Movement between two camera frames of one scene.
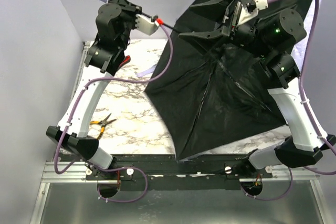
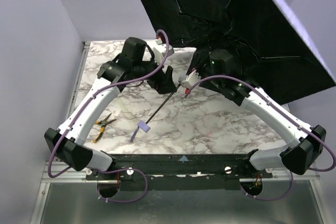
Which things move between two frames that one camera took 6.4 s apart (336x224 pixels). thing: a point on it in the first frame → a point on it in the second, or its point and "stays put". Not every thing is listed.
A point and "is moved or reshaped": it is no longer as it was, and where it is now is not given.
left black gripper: [125, 2] → [159, 83]
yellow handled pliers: [103, 123] stays put
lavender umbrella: [213, 91] is moved or reshaped
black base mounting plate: [163, 173] stays put
